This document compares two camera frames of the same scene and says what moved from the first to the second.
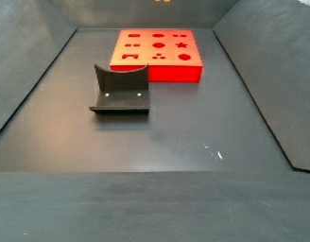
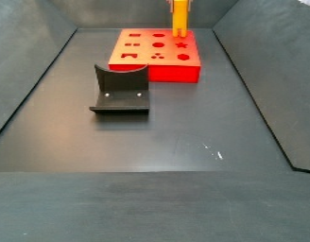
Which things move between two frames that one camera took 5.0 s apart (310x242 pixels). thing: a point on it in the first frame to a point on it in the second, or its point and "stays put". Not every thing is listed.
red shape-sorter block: (168, 51) stays put
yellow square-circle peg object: (160, 1) to (179, 18)
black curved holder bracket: (124, 91) stays put
